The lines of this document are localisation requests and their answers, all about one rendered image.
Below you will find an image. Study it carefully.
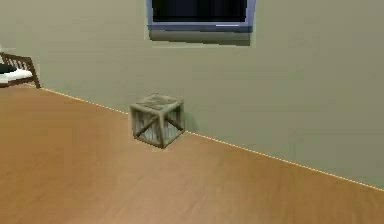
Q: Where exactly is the grey wooden crate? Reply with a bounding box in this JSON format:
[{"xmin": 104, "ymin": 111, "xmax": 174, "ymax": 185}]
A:
[{"xmin": 129, "ymin": 93, "xmax": 186, "ymax": 150}]

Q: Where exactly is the black pillow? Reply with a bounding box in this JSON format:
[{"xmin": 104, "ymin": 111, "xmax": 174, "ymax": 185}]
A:
[{"xmin": 0, "ymin": 63, "xmax": 18, "ymax": 75}]

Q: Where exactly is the white seat cushion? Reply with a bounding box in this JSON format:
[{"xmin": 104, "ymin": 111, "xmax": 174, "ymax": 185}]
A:
[{"xmin": 0, "ymin": 68, "xmax": 34, "ymax": 84}]

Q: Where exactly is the blue framed window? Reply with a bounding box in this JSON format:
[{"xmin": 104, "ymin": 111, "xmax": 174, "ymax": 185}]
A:
[{"xmin": 145, "ymin": 0, "xmax": 257, "ymax": 34}]

